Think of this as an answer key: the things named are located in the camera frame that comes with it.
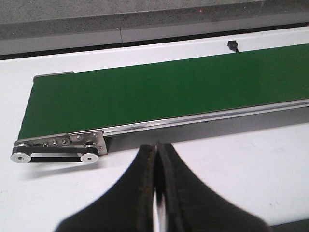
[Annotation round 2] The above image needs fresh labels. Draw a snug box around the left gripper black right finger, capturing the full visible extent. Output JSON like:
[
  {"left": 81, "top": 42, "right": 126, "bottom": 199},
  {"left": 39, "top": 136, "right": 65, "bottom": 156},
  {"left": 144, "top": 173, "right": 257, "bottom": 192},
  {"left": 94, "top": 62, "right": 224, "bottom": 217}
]
[{"left": 154, "top": 144, "right": 271, "bottom": 232}]

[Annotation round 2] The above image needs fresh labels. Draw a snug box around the grey stone counter slab right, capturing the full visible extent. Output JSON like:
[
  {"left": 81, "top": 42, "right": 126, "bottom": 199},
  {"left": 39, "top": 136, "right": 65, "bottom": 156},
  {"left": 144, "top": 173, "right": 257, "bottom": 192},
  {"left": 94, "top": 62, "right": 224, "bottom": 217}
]
[{"left": 258, "top": 0, "right": 309, "bottom": 16}]

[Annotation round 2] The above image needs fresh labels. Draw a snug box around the black drive belt with pulleys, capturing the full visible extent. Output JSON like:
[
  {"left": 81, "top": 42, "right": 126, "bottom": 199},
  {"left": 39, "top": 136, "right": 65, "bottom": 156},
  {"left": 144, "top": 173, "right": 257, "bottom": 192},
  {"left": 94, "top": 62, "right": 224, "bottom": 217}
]
[{"left": 10, "top": 144, "right": 98, "bottom": 163}]

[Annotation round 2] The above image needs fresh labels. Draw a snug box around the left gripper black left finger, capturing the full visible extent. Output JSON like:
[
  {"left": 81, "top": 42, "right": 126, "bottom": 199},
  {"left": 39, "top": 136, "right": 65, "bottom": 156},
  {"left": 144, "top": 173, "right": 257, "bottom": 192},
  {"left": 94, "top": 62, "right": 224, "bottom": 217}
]
[{"left": 56, "top": 145, "right": 155, "bottom": 232}]

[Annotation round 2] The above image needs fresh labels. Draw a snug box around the steel conveyor support bracket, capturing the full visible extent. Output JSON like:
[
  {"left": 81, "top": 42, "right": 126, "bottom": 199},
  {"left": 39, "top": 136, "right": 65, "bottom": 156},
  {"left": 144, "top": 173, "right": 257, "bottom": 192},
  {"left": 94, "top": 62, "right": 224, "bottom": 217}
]
[{"left": 69, "top": 130, "right": 108, "bottom": 156}]

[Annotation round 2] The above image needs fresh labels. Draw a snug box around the grey stone counter slab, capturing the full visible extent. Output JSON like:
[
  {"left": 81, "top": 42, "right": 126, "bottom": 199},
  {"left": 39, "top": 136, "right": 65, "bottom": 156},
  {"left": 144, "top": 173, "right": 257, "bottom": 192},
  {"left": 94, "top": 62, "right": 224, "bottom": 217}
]
[
  {"left": 258, "top": 0, "right": 309, "bottom": 16},
  {"left": 0, "top": 0, "right": 264, "bottom": 40}
]

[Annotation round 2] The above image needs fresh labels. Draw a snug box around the grey stone counter slab left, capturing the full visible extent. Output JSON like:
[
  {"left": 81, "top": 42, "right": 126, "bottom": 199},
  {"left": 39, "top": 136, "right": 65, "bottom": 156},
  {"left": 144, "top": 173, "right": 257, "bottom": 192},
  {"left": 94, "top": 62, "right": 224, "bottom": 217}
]
[{"left": 0, "top": 0, "right": 264, "bottom": 40}]

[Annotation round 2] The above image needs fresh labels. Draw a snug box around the green conveyor belt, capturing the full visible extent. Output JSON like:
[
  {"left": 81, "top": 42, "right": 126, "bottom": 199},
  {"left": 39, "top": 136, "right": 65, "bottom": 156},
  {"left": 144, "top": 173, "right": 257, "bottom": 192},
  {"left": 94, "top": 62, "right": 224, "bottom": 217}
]
[{"left": 18, "top": 44, "right": 309, "bottom": 139}]

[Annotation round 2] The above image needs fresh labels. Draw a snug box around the aluminium conveyor frame rail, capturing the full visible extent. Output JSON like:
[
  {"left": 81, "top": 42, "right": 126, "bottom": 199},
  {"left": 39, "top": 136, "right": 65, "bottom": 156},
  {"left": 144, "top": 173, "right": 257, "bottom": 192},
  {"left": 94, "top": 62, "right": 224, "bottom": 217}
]
[{"left": 14, "top": 98, "right": 309, "bottom": 145}]

